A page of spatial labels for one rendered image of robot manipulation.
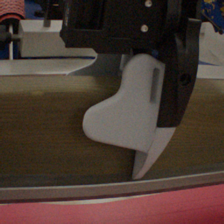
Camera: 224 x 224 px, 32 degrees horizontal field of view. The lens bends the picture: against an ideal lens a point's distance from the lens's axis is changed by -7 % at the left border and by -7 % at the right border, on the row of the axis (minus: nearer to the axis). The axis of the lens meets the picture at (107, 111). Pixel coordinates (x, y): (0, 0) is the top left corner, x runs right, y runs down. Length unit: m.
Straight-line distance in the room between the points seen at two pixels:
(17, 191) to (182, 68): 0.13
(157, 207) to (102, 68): 0.17
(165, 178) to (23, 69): 0.23
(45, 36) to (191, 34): 0.29
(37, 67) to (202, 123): 0.23
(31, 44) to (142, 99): 0.26
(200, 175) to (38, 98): 0.14
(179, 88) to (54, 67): 0.26
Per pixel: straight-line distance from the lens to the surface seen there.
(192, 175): 0.32
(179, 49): 0.23
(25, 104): 0.26
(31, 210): 0.39
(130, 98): 0.25
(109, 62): 0.30
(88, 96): 0.26
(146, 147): 0.27
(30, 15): 0.74
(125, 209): 0.40
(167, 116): 0.26
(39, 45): 0.50
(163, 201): 0.42
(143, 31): 0.24
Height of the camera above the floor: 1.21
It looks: 26 degrees down
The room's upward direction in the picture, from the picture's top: 9 degrees clockwise
